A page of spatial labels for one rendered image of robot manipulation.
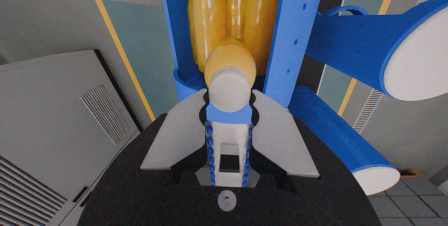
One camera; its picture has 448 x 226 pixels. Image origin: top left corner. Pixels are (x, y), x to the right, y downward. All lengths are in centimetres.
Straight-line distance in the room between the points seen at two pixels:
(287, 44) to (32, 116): 158
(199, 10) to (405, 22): 54
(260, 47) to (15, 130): 152
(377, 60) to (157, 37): 154
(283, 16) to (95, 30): 187
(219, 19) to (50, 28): 214
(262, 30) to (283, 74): 10
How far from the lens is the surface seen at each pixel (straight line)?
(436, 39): 64
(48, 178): 169
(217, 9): 29
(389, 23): 65
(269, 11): 28
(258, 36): 28
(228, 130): 68
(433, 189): 394
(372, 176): 103
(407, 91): 69
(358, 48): 67
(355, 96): 220
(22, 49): 275
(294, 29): 22
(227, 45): 16
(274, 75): 22
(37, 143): 161
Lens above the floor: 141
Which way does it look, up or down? 58 degrees down
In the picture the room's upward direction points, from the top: 175 degrees counter-clockwise
